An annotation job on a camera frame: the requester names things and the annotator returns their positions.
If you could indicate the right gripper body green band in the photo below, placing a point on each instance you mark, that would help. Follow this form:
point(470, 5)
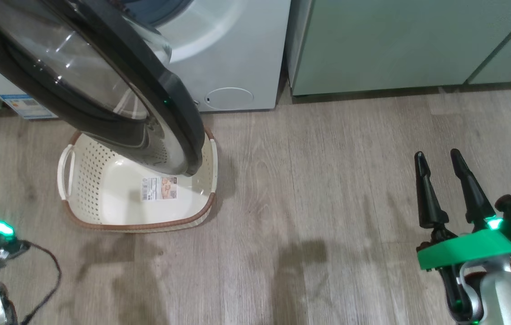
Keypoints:
point(467, 248)

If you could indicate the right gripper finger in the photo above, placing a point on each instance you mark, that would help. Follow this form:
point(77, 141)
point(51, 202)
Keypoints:
point(429, 203)
point(474, 198)

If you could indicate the washing machine glass door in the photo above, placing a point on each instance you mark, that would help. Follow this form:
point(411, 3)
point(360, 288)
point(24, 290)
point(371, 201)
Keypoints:
point(178, 117)

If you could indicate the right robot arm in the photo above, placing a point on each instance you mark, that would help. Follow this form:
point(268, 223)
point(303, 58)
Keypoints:
point(499, 293)

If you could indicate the white front-load washing machine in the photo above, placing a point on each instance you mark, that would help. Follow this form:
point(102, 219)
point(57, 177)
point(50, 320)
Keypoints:
point(237, 54)

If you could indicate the blue energy label sticker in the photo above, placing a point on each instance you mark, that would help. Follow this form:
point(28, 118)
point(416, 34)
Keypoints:
point(27, 106)

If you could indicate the cream perforated laundry basket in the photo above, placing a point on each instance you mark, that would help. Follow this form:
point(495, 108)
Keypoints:
point(101, 198)

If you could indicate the large pale green cabinet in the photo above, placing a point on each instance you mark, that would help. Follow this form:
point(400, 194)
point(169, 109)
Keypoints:
point(372, 45)

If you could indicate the printed label inside basket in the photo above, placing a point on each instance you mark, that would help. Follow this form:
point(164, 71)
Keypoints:
point(159, 188)

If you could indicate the round white filter cover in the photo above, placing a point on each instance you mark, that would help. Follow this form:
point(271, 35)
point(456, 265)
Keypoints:
point(229, 98)

